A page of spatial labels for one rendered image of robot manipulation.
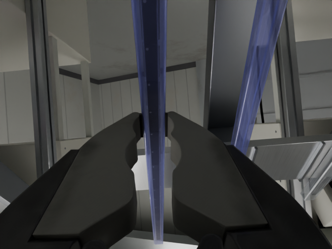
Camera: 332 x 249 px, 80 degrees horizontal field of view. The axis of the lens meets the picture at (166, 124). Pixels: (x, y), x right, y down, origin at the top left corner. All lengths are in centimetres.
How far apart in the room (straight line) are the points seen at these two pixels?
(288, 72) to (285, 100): 7
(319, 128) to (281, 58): 29
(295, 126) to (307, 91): 251
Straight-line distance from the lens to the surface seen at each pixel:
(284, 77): 64
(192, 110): 313
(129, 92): 357
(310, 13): 96
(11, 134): 278
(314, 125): 82
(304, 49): 325
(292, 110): 63
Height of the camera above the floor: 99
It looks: 1 degrees down
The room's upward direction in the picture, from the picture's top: 175 degrees clockwise
